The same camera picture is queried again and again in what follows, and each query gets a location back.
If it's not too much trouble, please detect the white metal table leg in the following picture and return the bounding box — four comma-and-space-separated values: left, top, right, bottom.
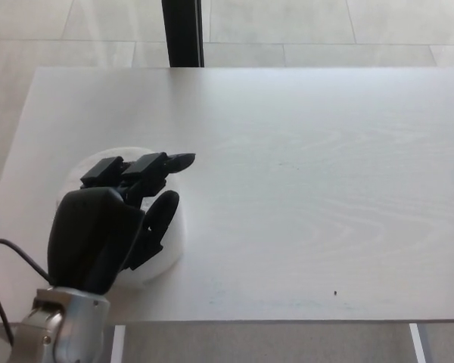
408, 323, 427, 363
110, 324, 127, 363

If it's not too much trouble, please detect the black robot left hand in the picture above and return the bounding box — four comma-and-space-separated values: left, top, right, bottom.
46, 151, 197, 296

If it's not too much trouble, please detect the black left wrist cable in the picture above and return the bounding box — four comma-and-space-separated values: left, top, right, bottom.
0, 238, 54, 347

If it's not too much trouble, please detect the black vertical frame post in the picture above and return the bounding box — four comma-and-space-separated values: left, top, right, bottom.
161, 0, 206, 68

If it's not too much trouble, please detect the white toilet paper roll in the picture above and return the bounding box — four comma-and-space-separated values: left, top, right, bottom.
51, 145, 186, 290

